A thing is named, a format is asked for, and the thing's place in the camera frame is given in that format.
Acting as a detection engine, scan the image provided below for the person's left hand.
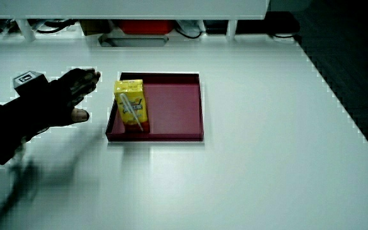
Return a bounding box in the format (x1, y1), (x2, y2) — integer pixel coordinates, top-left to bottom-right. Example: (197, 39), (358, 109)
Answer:
(12, 68), (102, 128)

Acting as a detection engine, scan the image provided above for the yellow ice redtea carton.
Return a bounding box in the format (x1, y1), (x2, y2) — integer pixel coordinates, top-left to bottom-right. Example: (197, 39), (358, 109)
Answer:
(113, 79), (151, 134)

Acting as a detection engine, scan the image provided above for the person's left forearm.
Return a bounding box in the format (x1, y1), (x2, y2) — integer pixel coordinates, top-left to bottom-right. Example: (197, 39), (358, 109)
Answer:
(0, 95), (49, 175)

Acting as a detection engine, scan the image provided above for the white shelf leg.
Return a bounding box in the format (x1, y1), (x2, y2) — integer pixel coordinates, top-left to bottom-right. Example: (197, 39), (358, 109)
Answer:
(15, 19), (37, 43)
(225, 19), (238, 41)

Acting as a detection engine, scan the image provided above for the brown cardboard box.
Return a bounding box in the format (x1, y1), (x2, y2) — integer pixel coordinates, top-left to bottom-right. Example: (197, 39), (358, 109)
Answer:
(79, 19), (112, 36)

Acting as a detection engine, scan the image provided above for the grey flat device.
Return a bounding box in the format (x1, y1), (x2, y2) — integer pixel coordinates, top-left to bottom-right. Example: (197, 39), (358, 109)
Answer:
(98, 33), (169, 48)

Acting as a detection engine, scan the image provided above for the white shelf board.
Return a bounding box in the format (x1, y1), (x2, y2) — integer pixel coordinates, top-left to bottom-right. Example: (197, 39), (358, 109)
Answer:
(0, 0), (270, 20)

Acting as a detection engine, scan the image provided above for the red box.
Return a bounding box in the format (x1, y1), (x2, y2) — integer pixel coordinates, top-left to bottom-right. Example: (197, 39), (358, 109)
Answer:
(117, 19), (176, 35)

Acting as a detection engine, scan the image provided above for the dark red tray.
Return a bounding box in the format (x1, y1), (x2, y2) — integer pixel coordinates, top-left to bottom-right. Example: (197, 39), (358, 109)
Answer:
(105, 72), (204, 142)

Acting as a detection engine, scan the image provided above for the white plastic bag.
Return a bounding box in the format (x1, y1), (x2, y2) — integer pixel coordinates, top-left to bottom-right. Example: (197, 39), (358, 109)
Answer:
(176, 19), (206, 38)

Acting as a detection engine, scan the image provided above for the small black box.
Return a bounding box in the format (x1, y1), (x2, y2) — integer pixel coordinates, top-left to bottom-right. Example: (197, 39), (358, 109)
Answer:
(203, 19), (229, 35)

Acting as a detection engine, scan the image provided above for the large black box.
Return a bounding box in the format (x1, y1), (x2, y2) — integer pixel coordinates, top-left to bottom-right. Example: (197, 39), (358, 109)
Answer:
(236, 11), (301, 36)

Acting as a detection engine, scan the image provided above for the black cable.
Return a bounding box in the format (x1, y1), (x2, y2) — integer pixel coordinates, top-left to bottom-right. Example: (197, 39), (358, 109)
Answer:
(174, 25), (203, 40)
(35, 19), (78, 35)

